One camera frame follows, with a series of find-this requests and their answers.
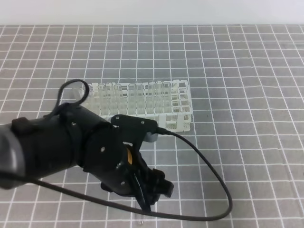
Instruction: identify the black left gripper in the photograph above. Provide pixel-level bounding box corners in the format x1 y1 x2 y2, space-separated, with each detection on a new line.
82 123 173 211

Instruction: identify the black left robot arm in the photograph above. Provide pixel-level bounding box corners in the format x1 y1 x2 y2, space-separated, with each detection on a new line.
0 103 165 211

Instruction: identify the white plastic test tube rack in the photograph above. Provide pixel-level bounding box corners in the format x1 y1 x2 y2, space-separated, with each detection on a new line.
81 80 193 132

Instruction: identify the grey grid tablecloth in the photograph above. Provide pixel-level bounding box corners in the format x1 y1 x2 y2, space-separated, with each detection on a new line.
0 25 304 228

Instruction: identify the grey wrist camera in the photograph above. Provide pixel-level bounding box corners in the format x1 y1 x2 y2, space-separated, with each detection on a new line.
110 114 158 151

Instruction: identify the black camera cable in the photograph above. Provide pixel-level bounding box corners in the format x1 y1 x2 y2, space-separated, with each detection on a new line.
0 79 233 222

